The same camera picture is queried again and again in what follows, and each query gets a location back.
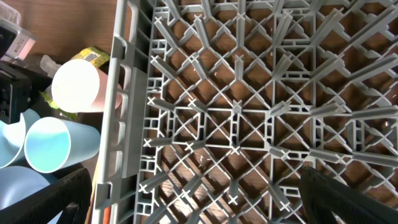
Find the dark blue plate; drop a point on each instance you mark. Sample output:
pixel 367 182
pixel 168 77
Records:
pixel 19 201

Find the light blue cup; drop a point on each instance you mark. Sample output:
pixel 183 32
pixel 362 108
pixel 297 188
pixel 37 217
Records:
pixel 52 144

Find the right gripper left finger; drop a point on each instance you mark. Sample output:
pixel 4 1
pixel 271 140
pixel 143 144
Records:
pixel 69 197

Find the pink cup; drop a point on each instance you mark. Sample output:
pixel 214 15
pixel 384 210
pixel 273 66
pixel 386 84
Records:
pixel 79 87

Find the clear plastic bin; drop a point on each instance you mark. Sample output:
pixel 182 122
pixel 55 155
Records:
pixel 16 42

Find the orange carrot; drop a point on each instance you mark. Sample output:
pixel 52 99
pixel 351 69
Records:
pixel 106 216

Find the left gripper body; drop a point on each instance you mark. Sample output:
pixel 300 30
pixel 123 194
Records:
pixel 15 90

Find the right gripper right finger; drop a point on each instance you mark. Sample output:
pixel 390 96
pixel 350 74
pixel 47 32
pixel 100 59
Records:
pixel 323 197

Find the yellow green snack wrapper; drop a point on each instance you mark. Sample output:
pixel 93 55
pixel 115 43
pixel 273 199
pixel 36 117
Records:
pixel 92 55

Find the light blue bowl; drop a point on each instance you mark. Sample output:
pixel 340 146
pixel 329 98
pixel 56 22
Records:
pixel 13 137

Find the white tissue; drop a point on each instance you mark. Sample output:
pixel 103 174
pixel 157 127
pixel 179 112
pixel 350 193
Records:
pixel 49 66

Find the grey dishwasher rack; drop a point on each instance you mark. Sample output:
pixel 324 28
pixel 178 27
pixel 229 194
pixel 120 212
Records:
pixel 214 108

